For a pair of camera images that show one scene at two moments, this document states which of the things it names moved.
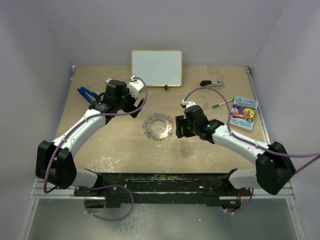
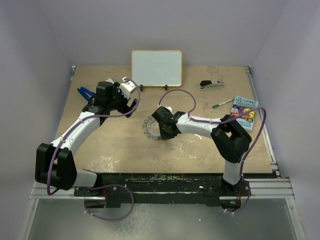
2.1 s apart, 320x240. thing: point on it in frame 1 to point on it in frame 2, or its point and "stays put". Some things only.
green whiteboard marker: x=217 y=105 stays put
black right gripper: x=179 y=122 to x=164 y=136
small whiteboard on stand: x=158 y=68 stays put
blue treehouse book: x=244 y=113 stays put
